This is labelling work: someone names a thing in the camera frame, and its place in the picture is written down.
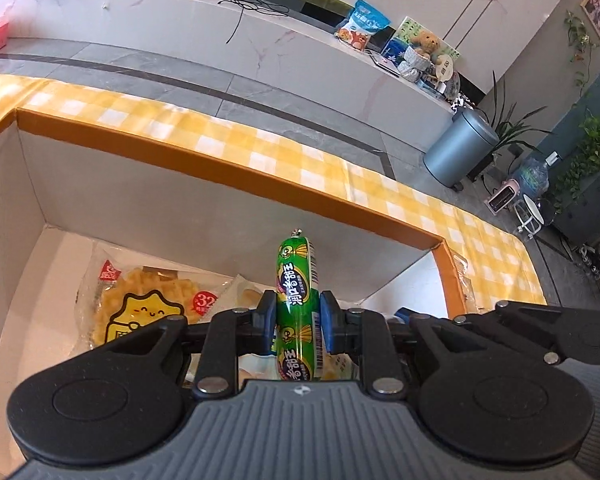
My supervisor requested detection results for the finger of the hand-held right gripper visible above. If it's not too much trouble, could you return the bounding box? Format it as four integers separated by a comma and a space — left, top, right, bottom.
395, 300, 584, 365

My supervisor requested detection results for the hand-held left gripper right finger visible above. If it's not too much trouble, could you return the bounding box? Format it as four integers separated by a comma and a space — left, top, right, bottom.
320, 290, 484, 397

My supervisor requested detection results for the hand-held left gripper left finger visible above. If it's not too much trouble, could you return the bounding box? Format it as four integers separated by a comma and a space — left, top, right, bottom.
96, 289, 277, 397

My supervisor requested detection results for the green sausage stick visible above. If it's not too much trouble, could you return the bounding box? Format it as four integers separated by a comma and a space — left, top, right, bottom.
272, 229, 326, 384

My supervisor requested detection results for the yellow waffle packet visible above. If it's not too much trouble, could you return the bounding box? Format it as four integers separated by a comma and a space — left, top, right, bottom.
77, 254, 217, 352

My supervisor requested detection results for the orange cardboard box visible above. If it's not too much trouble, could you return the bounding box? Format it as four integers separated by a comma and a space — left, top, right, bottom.
0, 107, 477, 480

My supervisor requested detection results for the white round stool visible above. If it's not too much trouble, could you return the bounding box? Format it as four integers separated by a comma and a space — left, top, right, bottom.
514, 192, 546, 241

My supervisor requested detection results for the dark grey cabinet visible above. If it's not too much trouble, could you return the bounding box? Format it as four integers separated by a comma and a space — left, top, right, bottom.
554, 164, 600, 247

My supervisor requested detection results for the pink heater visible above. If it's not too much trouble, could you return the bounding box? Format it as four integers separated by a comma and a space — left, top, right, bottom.
485, 182, 521, 216

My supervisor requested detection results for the blue water bottle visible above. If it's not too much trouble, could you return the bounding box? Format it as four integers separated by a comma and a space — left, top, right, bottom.
509, 152, 561, 202

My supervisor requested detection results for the green leafy climbing plant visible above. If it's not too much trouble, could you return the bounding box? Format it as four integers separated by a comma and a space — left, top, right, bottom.
549, 114, 600, 212

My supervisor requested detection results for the grey blue trash can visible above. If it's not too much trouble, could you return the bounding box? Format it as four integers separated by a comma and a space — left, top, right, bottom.
423, 107, 501, 192

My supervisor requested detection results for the long-leaf potted plant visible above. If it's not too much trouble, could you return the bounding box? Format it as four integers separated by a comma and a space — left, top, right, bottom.
479, 69, 556, 182

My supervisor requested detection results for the silver laptop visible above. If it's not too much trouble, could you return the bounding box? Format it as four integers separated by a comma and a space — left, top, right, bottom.
369, 52, 401, 79

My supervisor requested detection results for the white hand fan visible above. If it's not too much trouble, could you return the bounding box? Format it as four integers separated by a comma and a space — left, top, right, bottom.
429, 54, 456, 84

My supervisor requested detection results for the hanging vine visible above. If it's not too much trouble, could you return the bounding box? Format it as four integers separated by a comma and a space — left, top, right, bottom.
562, 9, 596, 89

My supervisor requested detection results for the brown teddy bear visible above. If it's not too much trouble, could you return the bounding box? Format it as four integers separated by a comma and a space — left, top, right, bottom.
409, 29, 444, 59

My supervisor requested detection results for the large blue snack bag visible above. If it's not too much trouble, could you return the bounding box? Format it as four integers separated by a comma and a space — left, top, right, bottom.
334, 0, 392, 52

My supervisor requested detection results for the landscape painting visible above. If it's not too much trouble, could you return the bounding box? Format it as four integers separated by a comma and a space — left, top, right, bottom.
379, 15, 461, 61

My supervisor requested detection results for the white marble TV cabinet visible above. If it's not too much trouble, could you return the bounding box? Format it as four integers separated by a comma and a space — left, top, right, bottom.
0, 0, 462, 127

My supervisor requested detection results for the black cable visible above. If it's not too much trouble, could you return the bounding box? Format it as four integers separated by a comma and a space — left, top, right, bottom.
217, 0, 294, 46

